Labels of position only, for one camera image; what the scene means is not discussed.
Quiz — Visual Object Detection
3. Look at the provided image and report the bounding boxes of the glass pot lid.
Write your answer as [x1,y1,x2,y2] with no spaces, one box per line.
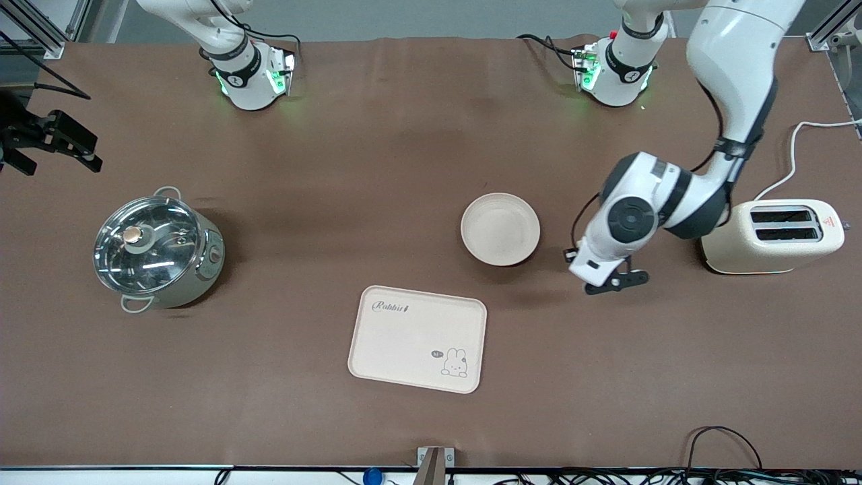
[93,195,201,295]

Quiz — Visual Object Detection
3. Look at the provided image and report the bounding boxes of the grey metal camera bracket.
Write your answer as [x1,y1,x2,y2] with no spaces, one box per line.
[416,447,455,485]

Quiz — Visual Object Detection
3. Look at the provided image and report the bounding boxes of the black cable bundle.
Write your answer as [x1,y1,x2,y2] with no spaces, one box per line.
[458,467,862,485]

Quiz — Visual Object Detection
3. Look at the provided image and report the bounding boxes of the cream rabbit print tray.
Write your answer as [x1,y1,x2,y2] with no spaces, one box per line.
[347,285,488,395]

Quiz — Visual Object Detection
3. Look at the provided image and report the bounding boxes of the black left base cable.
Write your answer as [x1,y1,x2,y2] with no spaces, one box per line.
[517,34,580,71]

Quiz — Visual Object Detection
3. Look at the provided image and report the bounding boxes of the black right base cable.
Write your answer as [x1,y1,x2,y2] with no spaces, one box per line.
[209,0,302,68]

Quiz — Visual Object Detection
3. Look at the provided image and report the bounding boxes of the black base cable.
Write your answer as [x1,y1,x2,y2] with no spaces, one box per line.
[209,0,302,68]
[517,34,580,71]

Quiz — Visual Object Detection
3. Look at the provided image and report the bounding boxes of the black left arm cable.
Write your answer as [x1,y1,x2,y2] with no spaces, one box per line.
[570,84,727,251]

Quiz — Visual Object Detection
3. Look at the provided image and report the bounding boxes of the silver electric cooking pot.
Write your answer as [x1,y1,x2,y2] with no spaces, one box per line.
[93,187,226,314]

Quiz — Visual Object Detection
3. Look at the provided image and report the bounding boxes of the cream two-slot toaster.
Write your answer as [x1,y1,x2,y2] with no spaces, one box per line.
[700,199,851,275]

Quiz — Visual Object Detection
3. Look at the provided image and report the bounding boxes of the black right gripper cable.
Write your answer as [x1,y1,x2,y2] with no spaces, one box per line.
[0,30,92,100]

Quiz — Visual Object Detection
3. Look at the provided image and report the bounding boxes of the aluminium frame profile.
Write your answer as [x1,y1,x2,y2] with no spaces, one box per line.
[0,0,92,60]
[806,0,862,51]

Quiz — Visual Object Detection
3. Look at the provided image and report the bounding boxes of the white toaster power cable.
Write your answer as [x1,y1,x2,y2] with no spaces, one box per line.
[753,119,862,201]

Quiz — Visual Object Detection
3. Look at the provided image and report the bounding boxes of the black looped cable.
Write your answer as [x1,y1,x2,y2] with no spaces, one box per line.
[686,426,763,472]

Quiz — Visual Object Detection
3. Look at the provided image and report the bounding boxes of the cream round plate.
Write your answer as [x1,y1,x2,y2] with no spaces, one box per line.
[461,193,541,267]

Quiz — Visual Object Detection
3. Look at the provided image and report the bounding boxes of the brown table cover mat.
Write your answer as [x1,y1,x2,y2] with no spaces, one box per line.
[0,34,862,470]

